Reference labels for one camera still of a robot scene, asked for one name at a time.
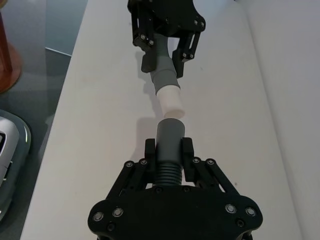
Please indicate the grey ribbed tube connector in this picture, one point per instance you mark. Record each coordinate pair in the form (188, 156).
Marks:
(170, 142)

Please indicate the amber brown round stand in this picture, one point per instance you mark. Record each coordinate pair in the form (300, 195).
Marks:
(7, 50)

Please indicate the white table cloth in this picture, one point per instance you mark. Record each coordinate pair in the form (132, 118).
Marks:
(87, 125)

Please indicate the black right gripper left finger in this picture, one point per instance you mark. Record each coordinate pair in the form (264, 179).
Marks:
(150, 155)

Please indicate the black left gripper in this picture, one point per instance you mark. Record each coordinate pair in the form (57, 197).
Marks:
(170, 15)

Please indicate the silver grey rounded device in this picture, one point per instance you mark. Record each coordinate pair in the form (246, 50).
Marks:
(12, 142)

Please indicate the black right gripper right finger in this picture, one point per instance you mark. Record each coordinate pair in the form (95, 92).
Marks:
(188, 155)

